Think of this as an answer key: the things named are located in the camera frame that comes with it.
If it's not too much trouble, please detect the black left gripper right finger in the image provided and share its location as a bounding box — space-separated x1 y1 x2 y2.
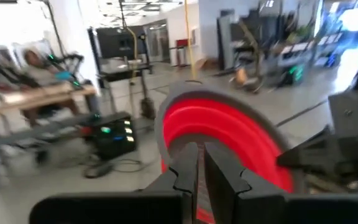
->
204 142 358 224

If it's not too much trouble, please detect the red collapsible colander bowl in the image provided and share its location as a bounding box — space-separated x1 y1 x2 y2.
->
154 81 306 224

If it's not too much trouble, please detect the black wall panel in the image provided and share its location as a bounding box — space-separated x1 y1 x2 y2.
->
95 26 146 60

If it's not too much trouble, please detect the wooden workbench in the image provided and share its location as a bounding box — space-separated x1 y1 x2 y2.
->
0 83 98 124

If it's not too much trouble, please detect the thin yellow curved cable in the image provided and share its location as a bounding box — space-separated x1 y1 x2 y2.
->
124 26 139 85

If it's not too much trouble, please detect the black floor cable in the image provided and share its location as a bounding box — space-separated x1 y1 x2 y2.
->
83 157 144 180

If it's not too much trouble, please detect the person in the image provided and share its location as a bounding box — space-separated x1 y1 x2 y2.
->
19 46 74 88

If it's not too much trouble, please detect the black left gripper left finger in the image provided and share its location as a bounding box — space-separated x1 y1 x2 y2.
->
29 142 200 224

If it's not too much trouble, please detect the black workstation table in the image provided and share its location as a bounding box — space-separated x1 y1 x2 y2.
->
98 57 157 121

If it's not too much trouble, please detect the black vented computer case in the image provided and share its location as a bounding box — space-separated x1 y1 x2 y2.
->
85 111 139 162

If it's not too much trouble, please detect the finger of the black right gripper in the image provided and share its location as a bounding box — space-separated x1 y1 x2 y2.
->
277 128 334 162
277 156 326 175

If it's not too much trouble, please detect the yellow hanging cable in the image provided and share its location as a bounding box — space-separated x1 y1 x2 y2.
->
183 0 203 85

